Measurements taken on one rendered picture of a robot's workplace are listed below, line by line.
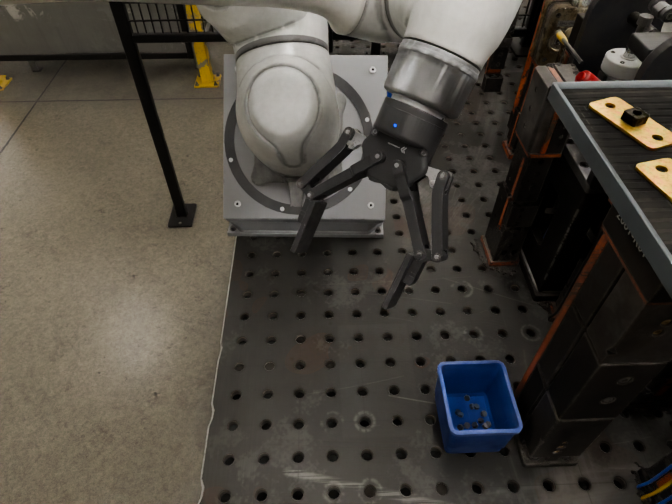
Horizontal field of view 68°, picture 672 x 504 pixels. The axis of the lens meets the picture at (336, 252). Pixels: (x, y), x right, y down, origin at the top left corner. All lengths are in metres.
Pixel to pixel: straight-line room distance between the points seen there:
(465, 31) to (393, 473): 0.57
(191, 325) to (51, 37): 1.95
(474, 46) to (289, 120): 0.30
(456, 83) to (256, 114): 0.31
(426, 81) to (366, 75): 0.50
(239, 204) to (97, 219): 1.36
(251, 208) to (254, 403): 0.38
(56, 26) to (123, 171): 0.99
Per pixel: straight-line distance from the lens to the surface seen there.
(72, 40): 3.21
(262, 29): 0.81
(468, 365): 0.77
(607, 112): 0.57
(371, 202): 0.98
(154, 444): 1.62
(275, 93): 0.74
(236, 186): 1.00
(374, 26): 0.65
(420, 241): 0.55
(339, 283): 0.94
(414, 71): 0.54
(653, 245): 0.44
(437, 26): 0.54
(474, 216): 1.11
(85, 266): 2.12
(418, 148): 0.55
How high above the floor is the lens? 1.43
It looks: 47 degrees down
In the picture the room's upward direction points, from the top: straight up
